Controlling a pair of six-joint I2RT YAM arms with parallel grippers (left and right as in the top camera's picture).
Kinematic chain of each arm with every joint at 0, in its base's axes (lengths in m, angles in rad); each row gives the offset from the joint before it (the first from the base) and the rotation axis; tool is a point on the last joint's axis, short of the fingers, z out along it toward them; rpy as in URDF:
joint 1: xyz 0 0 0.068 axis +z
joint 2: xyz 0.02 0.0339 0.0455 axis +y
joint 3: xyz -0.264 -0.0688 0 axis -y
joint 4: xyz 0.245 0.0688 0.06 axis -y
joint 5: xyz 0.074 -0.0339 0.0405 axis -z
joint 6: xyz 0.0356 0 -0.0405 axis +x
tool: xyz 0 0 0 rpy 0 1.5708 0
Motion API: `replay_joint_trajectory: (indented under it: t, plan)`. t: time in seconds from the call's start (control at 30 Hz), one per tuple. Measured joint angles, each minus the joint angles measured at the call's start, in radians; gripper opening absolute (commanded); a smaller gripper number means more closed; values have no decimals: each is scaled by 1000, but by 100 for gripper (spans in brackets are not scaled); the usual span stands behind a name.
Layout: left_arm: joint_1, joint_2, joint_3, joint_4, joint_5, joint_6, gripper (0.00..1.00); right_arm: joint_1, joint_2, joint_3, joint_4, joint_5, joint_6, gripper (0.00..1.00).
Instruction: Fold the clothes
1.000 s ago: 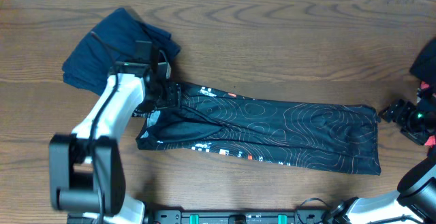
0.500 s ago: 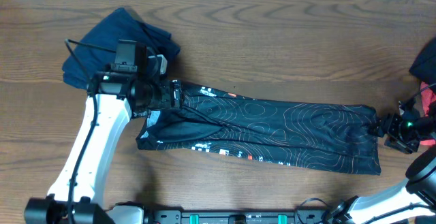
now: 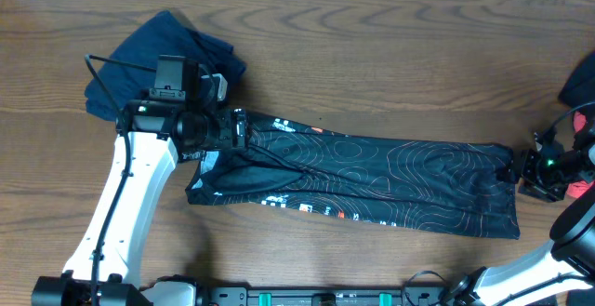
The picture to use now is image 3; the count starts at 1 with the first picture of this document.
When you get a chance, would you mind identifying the black orange patterned sports jersey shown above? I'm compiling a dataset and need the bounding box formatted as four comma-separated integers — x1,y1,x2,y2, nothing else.
186,113,520,239

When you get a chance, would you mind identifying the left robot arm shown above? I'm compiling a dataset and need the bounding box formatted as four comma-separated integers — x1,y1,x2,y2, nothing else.
31,55,248,306

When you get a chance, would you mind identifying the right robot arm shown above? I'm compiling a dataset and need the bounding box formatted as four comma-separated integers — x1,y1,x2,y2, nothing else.
443,120,594,305

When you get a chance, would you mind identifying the red cloth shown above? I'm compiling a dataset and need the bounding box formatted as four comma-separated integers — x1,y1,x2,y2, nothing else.
566,110,595,200

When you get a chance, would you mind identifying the black fabric at right edge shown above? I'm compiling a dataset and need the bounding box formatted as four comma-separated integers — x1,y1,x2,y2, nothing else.
558,51,594,108

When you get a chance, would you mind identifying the folded dark blue garment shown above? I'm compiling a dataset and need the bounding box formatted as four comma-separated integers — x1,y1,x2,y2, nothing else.
85,10,246,122

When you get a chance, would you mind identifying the black aluminium mounting rail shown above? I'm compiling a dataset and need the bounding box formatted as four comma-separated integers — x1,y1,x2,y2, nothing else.
152,277,447,306

